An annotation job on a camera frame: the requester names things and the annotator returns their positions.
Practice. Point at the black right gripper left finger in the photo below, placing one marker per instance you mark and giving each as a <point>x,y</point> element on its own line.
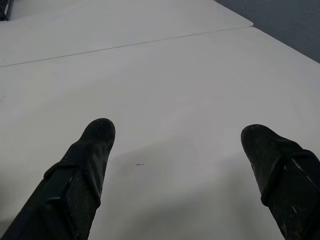
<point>75,180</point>

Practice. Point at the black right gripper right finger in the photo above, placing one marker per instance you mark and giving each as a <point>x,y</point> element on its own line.
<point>282,172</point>

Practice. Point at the black metal frame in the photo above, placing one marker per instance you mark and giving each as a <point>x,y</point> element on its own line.
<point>5,10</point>

